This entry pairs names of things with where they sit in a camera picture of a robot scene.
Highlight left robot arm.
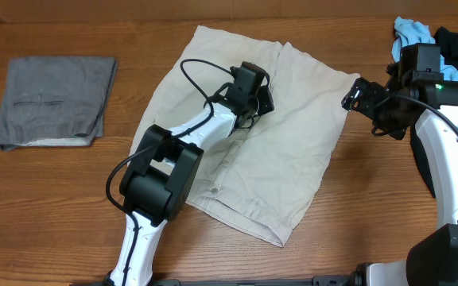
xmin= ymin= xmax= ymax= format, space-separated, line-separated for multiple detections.
xmin=102 ymin=62 xmax=274 ymax=286

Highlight folded grey shorts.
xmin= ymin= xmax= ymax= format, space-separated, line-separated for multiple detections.
xmin=0 ymin=56 xmax=118 ymax=152

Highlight beige cotton shorts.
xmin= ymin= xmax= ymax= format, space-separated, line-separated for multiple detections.
xmin=134 ymin=26 xmax=355 ymax=247

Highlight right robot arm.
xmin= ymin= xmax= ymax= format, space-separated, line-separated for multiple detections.
xmin=341 ymin=44 xmax=458 ymax=285

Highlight light blue shirt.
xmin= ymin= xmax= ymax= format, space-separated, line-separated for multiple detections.
xmin=391 ymin=17 xmax=458 ymax=81

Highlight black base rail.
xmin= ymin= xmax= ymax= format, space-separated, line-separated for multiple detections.
xmin=69 ymin=274 xmax=363 ymax=286

